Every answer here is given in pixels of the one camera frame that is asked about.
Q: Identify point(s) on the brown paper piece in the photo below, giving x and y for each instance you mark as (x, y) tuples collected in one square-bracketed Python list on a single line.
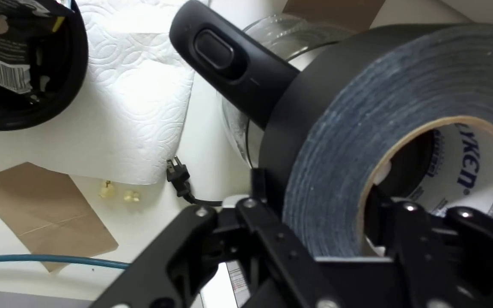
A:
[(48, 215)]

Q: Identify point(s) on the black tape roll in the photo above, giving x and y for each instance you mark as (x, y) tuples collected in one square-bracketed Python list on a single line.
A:
[(404, 110)]

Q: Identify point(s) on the snack wrappers in bowl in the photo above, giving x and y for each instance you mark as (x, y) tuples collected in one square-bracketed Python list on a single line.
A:
[(21, 25)]

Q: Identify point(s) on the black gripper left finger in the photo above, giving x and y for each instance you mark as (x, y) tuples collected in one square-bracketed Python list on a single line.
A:
[(184, 258)]

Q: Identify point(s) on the black bowl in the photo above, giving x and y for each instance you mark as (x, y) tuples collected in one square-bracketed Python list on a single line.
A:
[(43, 61)]

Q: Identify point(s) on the white paper towel sheet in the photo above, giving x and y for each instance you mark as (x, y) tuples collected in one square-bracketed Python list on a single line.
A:
[(130, 110)]

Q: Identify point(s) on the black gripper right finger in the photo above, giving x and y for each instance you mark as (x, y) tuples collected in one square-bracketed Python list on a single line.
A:
[(445, 261)]

